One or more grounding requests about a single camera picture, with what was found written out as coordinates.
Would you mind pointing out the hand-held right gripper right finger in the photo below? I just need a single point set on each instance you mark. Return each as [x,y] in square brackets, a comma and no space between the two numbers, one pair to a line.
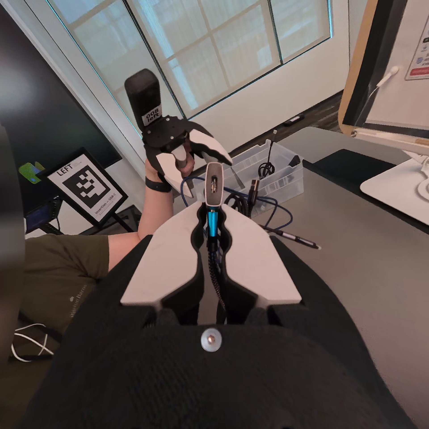
[258,264]

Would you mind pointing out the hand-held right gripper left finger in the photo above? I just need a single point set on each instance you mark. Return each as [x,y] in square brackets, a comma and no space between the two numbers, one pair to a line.
[167,264]

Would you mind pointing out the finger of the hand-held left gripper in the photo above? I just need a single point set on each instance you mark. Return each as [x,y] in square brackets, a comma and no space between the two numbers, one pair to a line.
[169,167]
[209,142]

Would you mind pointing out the clear plastic bin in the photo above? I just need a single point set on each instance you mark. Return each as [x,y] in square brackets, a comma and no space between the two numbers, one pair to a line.
[281,187]

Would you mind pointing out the person's left forearm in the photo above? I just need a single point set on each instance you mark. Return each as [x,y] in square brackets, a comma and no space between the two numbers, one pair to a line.
[154,214]

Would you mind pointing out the person's left hand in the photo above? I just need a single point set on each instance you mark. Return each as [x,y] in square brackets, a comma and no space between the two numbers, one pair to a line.
[189,166]

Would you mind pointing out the black wristband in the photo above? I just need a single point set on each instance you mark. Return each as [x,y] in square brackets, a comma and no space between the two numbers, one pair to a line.
[159,185]

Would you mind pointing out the black tripod stand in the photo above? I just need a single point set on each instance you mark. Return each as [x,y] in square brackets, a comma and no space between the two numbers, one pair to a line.
[123,223]

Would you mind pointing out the framed marker sign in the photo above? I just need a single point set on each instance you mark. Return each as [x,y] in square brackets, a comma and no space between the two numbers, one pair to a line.
[87,187]

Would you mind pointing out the black floor device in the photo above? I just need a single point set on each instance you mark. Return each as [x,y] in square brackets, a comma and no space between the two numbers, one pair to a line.
[294,120]

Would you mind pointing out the large grid window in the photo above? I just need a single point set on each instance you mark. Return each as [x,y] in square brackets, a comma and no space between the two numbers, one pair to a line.
[201,50]

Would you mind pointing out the large black screen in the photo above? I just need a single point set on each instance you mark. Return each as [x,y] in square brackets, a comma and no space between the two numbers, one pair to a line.
[67,110]

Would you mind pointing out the black desk mat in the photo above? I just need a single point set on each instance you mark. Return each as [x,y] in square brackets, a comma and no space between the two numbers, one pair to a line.
[342,164]

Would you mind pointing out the small blue screen device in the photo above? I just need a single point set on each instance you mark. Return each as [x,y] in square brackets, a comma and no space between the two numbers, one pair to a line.
[38,219]

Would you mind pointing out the printed instruction sheet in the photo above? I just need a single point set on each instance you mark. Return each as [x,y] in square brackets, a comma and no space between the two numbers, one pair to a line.
[420,57]

